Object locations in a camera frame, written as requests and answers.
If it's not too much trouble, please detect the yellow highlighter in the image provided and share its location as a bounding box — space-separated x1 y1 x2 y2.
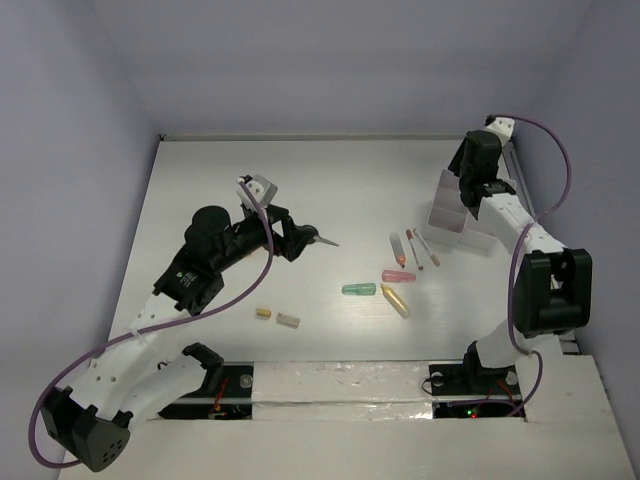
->
380 284 411 319

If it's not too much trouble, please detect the fat orange-tipped crayon pencil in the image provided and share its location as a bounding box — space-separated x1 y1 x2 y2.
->
389 233 406 269

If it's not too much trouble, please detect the green highlighter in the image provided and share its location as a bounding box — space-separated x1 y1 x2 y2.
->
341 282 377 296

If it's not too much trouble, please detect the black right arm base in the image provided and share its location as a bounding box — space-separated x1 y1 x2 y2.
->
420 363 525 420

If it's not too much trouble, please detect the pink-capped white marker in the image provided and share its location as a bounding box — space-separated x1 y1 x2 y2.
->
413 228 441 267

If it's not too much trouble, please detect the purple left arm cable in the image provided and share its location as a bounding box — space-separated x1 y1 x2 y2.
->
29 182 275 469

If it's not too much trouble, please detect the pink highlighter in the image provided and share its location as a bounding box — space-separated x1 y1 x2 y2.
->
381 270 416 283

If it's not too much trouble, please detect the white divided organizer box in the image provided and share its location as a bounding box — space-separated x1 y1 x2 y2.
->
423 169 497 255

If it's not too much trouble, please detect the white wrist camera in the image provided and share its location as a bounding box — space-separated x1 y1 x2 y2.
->
484 115 515 146
236 175 278 212

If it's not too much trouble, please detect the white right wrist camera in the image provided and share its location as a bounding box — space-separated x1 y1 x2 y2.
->
484 115 515 146

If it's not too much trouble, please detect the yellow eraser block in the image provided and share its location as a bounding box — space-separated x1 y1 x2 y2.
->
255 308 272 319

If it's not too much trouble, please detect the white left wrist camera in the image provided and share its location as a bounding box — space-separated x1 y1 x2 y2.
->
236 175 278 212

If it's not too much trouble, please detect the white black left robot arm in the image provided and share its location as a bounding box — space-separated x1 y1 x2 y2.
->
28 201 319 472

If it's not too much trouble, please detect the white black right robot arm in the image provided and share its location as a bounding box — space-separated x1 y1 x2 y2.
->
448 116 593 395

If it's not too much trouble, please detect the white eraser block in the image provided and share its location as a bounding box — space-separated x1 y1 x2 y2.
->
276 313 301 329

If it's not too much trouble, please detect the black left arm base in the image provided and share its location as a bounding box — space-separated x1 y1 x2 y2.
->
158 363 254 420

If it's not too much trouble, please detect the silver metal blade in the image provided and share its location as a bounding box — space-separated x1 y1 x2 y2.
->
313 235 339 247

